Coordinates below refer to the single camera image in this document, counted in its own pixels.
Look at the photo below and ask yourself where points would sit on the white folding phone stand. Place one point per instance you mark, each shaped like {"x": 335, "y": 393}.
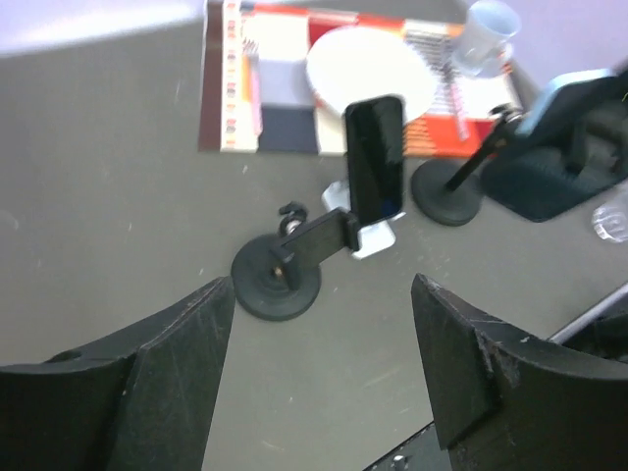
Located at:
{"x": 374, "y": 238}

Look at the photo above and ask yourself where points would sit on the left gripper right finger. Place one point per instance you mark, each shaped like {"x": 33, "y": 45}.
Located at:
{"x": 504, "y": 399}

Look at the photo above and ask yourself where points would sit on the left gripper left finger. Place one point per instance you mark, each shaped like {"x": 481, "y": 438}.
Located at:
{"x": 141, "y": 398}

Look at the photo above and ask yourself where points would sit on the clear plastic cup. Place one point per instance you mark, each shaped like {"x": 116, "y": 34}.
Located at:
{"x": 609, "y": 220}

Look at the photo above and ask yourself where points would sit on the white plate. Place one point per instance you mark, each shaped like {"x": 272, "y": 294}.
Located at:
{"x": 354, "y": 63}

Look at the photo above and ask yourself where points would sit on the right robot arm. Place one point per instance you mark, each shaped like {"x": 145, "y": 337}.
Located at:
{"x": 570, "y": 146}

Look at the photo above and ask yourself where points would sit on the patterned orange placemat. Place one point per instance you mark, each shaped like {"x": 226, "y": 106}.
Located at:
{"x": 256, "y": 96}

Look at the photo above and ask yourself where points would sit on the black phone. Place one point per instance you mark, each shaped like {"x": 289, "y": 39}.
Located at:
{"x": 375, "y": 162}

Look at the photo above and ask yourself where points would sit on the blue case phone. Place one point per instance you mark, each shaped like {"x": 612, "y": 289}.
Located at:
{"x": 559, "y": 94}

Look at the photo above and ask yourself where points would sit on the black camera stand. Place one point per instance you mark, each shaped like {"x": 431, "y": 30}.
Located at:
{"x": 277, "y": 277}

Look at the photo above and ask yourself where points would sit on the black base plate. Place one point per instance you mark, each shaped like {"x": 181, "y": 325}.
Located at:
{"x": 421, "y": 452}

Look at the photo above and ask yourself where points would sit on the light blue mug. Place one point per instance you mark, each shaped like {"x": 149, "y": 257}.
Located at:
{"x": 483, "y": 48}

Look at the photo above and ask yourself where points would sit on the black round phone stand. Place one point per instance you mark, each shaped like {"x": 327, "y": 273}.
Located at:
{"x": 449, "y": 194}

